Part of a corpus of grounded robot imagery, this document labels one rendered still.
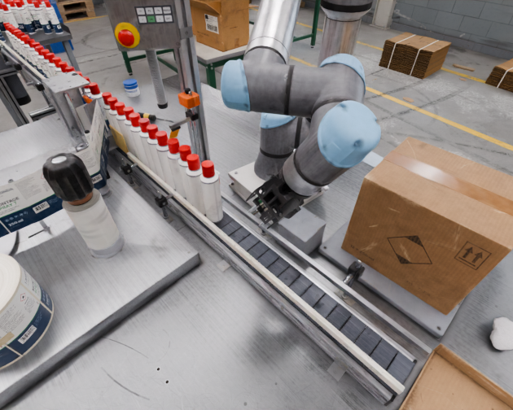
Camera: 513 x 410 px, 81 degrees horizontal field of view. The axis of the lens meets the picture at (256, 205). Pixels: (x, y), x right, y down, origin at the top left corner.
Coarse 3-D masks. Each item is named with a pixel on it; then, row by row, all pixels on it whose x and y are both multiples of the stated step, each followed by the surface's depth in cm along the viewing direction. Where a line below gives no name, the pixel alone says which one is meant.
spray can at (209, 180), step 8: (208, 160) 79; (208, 168) 78; (200, 176) 81; (208, 176) 79; (216, 176) 81; (208, 184) 80; (216, 184) 81; (208, 192) 82; (216, 192) 83; (208, 200) 84; (216, 200) 85; (208, 208) 87; (216, 208) 87; (208, 216) 90; (216, 216) 89
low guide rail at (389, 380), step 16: (176, 192) 96; (192, 208) 91; (208, 224) 86; (224, 240) 84; (288, 288) 72; (304, 304) 69; (320, 320) 66; (336, 336) 64; (352, 352) 63; (400, 384) 57
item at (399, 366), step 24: (168, 192) 101; (192, 216) 95; (240, 240) 86; (264, 264) 81; (288, 264) 81; (312, 288) 76; (336, 312) 71; (360, 336) 67; (384, 360) 64; (408, 360) 64; (384, 384) 61
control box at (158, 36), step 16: (112, 0) 72; (128, 0) 72; (144, 0) 73; (160, 0) 73; (112, 16) 74; (128, 16) 74; (144, 32) 77; (160, 32) 78; (176, 32) 78; (128, 48) 79; (144, 48) 80; (160, 48) 81; (176, 48) 82
